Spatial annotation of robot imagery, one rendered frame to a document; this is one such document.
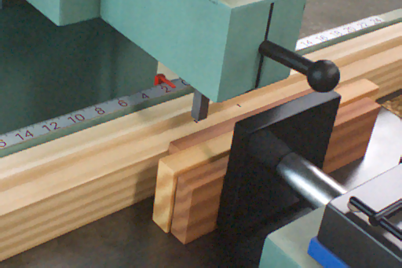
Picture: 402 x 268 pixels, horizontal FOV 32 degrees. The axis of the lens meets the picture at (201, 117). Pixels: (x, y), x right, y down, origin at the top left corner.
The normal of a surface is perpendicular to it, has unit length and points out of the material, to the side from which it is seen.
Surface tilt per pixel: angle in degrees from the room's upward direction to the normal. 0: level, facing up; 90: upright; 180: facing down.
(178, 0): 90
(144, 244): 0
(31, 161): 0
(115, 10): 90
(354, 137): 90
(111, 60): 90
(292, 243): 0
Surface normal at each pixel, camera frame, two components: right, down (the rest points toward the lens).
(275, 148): 0.63, 0.50
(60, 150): 0.12, -0.82
